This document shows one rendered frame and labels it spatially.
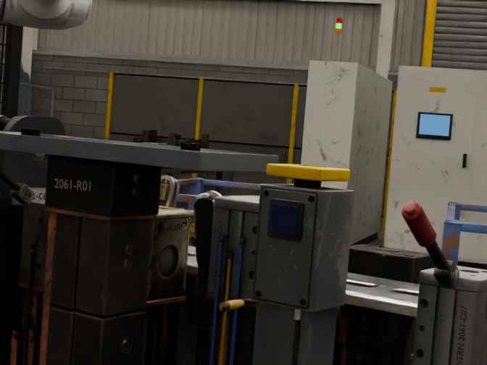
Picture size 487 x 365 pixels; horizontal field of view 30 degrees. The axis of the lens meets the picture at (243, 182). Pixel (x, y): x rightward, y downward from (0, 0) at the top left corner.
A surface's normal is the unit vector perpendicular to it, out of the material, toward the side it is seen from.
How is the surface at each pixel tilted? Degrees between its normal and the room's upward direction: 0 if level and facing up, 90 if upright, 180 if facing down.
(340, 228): 90
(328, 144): 90
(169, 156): 90
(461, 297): 90
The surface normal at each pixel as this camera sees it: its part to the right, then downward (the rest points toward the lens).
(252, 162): 0.83, 0.09
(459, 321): -0.56, 0.00
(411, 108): -0.24, 0.04
